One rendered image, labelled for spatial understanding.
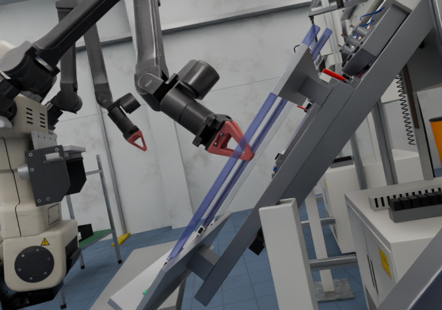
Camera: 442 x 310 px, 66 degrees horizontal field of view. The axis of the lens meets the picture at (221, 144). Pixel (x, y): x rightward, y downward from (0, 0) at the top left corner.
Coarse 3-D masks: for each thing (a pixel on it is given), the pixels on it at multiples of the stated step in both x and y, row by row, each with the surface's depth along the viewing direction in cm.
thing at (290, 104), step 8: (320, 56) 67; (288, 104) 69; (288, 112) 70; (280, 120) 70; (272, 128) 71; (272, 136) 71; (264, 144) 71; (256, 160) 72; (248, 168) 73; (240, 184) 74; (232, 192) 74; (224, 208) 75; (216, 216) 76
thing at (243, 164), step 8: (328, 32) 56; (320, 40) 57; (320, 48) 57; (312, 56) 57; (280, 104) 60; (272, 112) 60; (280, 112) 60; (272, 120) 60; (264, 128) 61; (264, 136) 61; (256, 144) 62; (240, 168) 63; (232, 176) 64; (232, 184) 64; (224, 192) 64; (216, 200) 65; (216, 208) 65; (208, 216) 66; (208, 224) 66
